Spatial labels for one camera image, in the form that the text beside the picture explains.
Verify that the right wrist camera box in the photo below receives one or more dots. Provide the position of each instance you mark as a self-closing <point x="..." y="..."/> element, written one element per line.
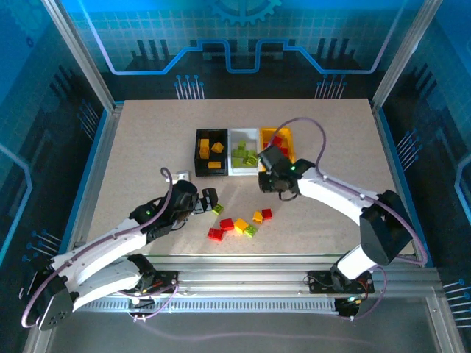
<point x="274" y="158"/>

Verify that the black plastic bin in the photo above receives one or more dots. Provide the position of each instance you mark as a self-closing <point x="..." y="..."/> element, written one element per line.
<point x="211" y="172"/>

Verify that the aluminium frame with rails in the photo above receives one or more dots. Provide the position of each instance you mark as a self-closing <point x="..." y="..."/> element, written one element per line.
<point x="239" y="279"/>

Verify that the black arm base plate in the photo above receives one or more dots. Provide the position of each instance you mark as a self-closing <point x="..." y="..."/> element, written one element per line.
<point x="317" y="283"/>
<point x="169" y="279"/>

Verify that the aluminium side rail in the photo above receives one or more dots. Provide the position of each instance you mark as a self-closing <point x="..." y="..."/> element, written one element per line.
<point x="103" y="147"/>

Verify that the red lego brick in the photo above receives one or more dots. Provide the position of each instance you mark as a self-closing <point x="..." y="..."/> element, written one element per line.
<point x="284" y="150"/>
<point x="276" y="141"/>
<point x="216" y="234"/>
<point x="267" y="213"/>
<point x="227" y="224"/>

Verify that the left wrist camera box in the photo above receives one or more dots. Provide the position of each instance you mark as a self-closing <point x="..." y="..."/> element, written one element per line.
<point x="183" y="175"/>

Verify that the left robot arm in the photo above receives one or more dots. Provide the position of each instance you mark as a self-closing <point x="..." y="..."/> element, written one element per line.
<point x="103" y="246"/>

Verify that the green lego brick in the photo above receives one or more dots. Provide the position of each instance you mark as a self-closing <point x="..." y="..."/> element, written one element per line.
<point x="251" y="230"/>
<point x="218" y="209"/>
<point x="241" y="144"/>
<point x="237" y="161"/>
<point x="238" y="152"/>
<point x="252" y="161"/>
<point x="251" y="153"/>

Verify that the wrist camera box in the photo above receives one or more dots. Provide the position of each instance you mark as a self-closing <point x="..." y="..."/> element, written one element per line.
<point x="183" y="175"/>
<point x="274" y="158"/>

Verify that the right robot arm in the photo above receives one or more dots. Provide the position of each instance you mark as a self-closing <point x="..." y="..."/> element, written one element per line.
<point x="331" y="191"/>

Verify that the aluminium corner post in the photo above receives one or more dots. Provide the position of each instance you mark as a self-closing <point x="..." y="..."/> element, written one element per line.
<point x="406" y="51"/>
<point x="81" y="51"/>

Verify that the yellow lego brick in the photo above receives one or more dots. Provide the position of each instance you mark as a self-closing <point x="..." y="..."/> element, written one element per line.
<point x="217" y="147"/>
<point x="204" y="143"/>
<point x="203" y="153"/>
<point x="240" y="225"/>
<point x="214" y="164"/>
<point x="257" y="217"/>

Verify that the white plastic bin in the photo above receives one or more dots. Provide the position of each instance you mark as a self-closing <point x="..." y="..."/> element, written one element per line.
<point x="243" y="171"/>

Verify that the yellow plastic bin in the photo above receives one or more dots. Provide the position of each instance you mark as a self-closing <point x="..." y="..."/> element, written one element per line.
<point x="266" y="133"/>

